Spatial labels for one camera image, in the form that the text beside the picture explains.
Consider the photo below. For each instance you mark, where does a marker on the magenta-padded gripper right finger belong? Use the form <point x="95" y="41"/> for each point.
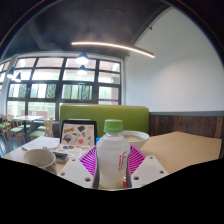
<point x="148" y="170"/>

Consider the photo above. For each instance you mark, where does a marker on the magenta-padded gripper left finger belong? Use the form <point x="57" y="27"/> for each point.
<point x="75" y="170"/>

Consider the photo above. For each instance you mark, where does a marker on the green-capped clear drink bottle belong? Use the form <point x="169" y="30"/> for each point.
<point x="112" y="156"/>

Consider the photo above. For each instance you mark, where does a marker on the small white device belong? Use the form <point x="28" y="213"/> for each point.
<point x="60" y="156"/>

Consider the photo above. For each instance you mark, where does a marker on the colourful sticker sheet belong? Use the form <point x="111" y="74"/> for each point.
<point x="75" y="150"/>

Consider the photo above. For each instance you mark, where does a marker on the flat round red coaster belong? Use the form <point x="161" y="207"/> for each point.
<point x="124" y="184"/>

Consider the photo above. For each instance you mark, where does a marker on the white bowl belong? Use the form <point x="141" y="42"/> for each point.
<point x="138" y="138"/>

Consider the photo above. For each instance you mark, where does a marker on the sticker-covered black tablet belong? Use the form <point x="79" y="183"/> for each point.
<point x="78" y="133"/>

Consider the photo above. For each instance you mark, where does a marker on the white patterned paper cup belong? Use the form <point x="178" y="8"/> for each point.
<point x="40" y="158"/>

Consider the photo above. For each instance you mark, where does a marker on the small blue-capped bottle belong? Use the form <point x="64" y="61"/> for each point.
<point x="97" y="140"/>

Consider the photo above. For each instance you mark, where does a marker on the white paper sheet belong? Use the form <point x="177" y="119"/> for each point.
<point x="41" y="143"/>

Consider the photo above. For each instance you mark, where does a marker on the group of green-seated wooden chairs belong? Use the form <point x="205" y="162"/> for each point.
<point x="38" y="133"/>

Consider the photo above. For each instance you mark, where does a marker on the green booth bench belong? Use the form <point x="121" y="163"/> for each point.
<point x="133" y="116"/>

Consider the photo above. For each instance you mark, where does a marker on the wooden dining table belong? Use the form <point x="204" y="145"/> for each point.
<point x="28" y="118"/>

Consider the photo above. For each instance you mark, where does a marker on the group of pendant lamps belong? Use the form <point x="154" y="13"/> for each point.
<point x="82" y="59"/>

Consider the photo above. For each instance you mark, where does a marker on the curved linear ceiling light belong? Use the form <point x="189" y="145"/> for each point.
<point x="113" y="45"/>

